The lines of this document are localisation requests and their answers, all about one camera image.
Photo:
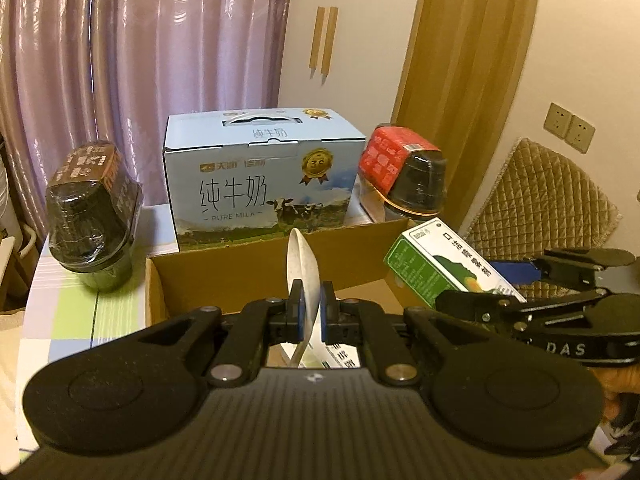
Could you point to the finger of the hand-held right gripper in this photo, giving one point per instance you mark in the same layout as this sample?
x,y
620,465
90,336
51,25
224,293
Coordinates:
x,y
480,305
515,272

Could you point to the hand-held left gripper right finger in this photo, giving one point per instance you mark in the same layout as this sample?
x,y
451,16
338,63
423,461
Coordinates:
x,y
327,305

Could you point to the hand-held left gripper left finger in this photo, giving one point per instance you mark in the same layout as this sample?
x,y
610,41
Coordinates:
x,y
298,302

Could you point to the white plastic spoon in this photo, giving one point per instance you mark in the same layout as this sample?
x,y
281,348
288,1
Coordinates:
x,y
302,260

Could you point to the white green medicine box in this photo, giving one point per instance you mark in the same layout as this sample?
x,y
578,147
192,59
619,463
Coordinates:
x,y
340,355

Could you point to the large cardboard box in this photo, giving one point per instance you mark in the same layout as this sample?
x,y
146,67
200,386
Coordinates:
x,y
360,255

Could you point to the plaid cloth desktop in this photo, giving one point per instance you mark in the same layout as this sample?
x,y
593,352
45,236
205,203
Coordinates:
x,y
75,320

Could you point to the person's right hand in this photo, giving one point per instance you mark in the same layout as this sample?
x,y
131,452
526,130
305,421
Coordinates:
x,y
622,390

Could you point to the quilted tan chair cushion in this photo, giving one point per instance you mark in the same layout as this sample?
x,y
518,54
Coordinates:
x,y
540,200

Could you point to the blue milk carton box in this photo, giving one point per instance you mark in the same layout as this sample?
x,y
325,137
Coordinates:
x,y
240,185

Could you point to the black noodle bowl red lid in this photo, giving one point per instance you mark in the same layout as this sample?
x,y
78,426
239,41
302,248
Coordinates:
x,y
400,170

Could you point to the black noodle bowl brown lid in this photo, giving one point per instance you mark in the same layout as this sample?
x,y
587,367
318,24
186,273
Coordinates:
x,y
90,230

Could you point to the mauve curtain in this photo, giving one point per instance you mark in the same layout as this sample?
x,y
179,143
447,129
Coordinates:
x,y
125,60

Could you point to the beige wall socket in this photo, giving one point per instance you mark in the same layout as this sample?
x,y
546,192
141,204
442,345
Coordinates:
x,y
570,127

